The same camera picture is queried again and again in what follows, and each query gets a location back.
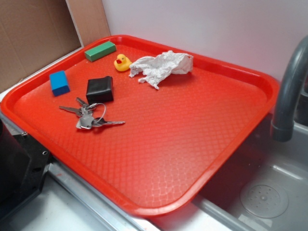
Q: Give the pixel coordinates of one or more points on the grey toy sink basin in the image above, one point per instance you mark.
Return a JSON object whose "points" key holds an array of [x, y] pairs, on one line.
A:
{"points": [[262, 187]]}

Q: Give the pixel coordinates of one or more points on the yellow rubber duck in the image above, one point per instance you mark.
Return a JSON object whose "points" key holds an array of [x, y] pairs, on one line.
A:
{"points": [[122, 63]]}

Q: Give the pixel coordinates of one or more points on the red plastic tray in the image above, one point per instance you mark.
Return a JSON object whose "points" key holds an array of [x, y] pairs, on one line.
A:
{"points": [[174, 139]]}

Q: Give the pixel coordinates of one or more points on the black leather wallet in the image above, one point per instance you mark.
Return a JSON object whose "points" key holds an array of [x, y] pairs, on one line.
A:
{"points": [[100, 90]]}

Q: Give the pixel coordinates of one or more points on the grey toy faucet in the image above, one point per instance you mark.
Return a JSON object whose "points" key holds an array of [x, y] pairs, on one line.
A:
{"points": [[292, 102]]}

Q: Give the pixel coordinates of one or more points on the green wooden block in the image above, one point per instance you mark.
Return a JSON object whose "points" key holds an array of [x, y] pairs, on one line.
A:
{"points": [[100, 51]]}

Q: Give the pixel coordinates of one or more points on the silver key bunch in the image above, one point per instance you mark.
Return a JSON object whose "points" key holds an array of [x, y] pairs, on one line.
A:
{"points": [[85, 113]]}

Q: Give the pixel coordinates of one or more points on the crumpled white tissue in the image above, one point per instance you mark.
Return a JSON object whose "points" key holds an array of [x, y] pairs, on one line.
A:
{"points": [[157, 69]]}

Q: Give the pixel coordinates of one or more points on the blue wooden block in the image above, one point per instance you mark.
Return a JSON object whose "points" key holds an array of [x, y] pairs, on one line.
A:
{"points": [[59, 83]]}

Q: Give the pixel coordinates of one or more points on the brown cardboard sheet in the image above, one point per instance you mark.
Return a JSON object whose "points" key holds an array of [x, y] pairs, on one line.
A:
{"points": [[36, 33]]}

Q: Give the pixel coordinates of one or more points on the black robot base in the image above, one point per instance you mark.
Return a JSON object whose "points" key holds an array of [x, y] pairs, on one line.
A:
{"points": [[23, 165]]}

